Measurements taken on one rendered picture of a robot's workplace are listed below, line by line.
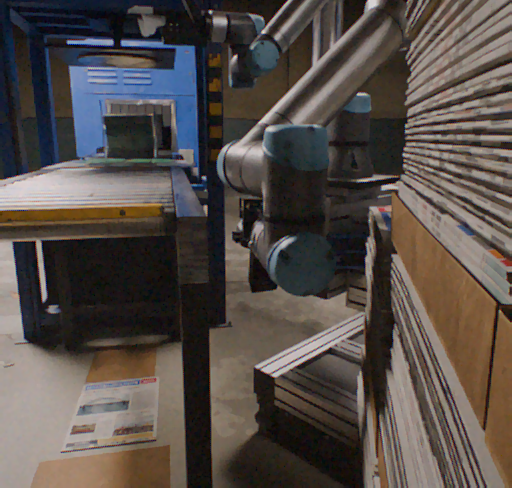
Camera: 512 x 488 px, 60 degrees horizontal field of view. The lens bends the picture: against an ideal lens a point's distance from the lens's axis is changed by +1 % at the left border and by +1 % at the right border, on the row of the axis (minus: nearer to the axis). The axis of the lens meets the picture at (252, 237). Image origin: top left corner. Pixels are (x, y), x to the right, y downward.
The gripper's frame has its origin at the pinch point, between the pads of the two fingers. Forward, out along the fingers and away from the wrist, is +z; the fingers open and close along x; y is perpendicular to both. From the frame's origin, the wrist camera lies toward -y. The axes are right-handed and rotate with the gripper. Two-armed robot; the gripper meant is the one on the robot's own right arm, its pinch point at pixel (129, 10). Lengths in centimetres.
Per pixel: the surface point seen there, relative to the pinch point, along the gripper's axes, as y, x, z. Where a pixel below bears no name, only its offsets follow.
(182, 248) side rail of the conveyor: 41, -59, -1
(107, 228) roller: 40, -50, 10
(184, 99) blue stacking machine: 39, 305, -73
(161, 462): 121, -27, 0
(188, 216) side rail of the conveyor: 36, -58, -3
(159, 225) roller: 39, -51, 1
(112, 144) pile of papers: 57, 152, 0
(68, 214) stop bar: 35, -56, 16
